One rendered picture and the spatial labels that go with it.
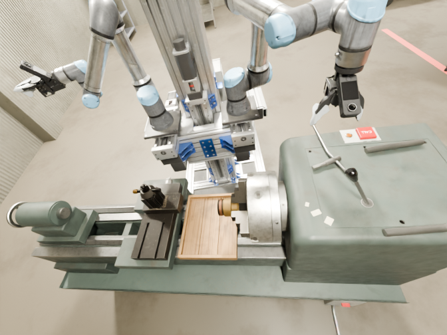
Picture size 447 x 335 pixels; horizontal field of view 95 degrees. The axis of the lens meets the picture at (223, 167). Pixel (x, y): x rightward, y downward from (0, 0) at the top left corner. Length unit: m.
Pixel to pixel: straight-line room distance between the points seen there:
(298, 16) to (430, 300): 2.04
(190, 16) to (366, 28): 0.84
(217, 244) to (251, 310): 0.92
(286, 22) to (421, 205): 0.68
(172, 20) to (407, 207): 1.24
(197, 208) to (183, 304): 1.03
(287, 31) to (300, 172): 0.48
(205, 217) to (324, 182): 0.67
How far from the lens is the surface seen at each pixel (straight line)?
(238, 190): 0.91
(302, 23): 0.64
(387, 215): 0.84
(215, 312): 1.99
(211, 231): 1.16
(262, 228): 0.84
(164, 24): 1.28
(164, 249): 1.12
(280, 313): 1.94
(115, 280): 1.74
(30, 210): 1.51
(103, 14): 1.16
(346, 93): 0.68
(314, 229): 0.75
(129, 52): 1.32
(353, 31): 0.64
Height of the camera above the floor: 1.94
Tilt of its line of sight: 51 degrees down
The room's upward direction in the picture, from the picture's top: 17 degrees counter-clockwise
